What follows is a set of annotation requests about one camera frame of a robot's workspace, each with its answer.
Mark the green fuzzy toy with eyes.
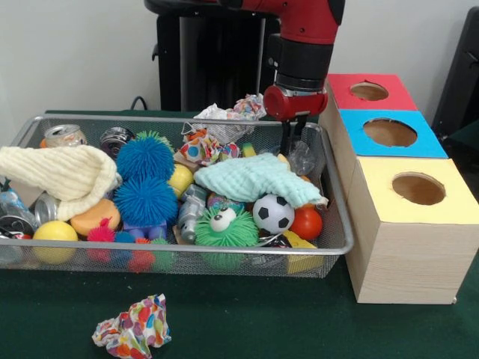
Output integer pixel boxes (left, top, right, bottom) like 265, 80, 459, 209
195, 203, 260, 271

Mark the red ball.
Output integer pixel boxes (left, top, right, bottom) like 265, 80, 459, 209
292, 206, 323, 241

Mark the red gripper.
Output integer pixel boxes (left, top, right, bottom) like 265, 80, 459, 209
263, 84, 329, 156

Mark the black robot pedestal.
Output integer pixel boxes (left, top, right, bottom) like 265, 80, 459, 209
144, 0, 302, 113

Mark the orange round disc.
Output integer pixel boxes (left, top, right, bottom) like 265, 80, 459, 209
70, 198, 120, 239

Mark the black panel stand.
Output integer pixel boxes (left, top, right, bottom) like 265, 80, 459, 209
433, 7, 479, 141

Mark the crushed clear plastic bottle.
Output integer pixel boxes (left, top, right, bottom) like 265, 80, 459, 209
288, 123, 328, 177

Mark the grey robot toy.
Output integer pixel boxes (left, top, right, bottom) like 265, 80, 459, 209
178, 184, 209, 244

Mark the crushed silver can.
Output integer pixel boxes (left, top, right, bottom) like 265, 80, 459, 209
42, 124, 88, 149

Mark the wooden box with three holes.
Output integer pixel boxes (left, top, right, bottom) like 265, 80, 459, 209
318, 73, 479, 305

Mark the yellow cheese wedge toy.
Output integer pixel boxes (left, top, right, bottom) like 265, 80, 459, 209
283, 230, 324, 274

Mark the blue spiky ball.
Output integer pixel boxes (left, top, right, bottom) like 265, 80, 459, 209
116, 131, 176, 182
113, 177, 180, 227

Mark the yellow ball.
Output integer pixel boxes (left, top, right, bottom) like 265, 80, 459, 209
31, 221, 79, 265
169, 163, 195, 198

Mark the mint green waffle cloth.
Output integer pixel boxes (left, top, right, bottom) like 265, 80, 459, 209
195, 153, 324, 210

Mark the cream waffle cloth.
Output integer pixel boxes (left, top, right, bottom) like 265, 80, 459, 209
0, 144, 120, 222

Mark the wire mesh bin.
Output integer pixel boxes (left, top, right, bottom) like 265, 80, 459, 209
0, 114, 355, 280

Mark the black and white soccer ball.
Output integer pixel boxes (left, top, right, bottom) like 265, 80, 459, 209
253, 194, 296, 234

